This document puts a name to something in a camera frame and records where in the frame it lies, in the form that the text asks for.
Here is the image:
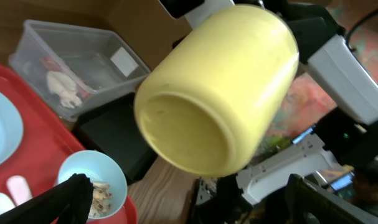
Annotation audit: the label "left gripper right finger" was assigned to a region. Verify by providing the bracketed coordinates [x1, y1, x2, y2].
[285, 174, 378, 224]

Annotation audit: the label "light blue bowl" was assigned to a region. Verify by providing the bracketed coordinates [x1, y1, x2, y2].
[55, 150, 128, 222]

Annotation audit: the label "light blue plate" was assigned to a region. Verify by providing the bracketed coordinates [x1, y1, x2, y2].
[0, 92, 24, 165]

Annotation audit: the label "black tray bin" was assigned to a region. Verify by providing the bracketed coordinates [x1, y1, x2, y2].
[72, 93, 158, 185]

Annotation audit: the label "red serving tray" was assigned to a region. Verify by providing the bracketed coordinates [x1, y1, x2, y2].
[0, 61, 139, 224]

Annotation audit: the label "white tissue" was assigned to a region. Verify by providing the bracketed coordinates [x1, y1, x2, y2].
[46, 71, 82, 109]

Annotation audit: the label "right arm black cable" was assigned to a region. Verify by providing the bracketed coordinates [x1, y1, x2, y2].
[344, 2, 378, 50]

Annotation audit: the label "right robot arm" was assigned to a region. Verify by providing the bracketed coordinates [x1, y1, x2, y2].
[236, 1, 378, 204]

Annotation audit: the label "clear plastic bin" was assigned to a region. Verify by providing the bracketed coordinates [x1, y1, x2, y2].
[9, 20, 151, 121]

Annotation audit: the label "yellow cup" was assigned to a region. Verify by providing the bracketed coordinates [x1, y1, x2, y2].
[134, 4, 299, 177]

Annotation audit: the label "rice and peanut shells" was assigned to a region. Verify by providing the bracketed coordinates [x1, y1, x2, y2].
[88, 182, 112, 218]

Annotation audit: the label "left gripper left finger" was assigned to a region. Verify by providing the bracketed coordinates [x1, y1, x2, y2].
[0, 174, 94, 224]

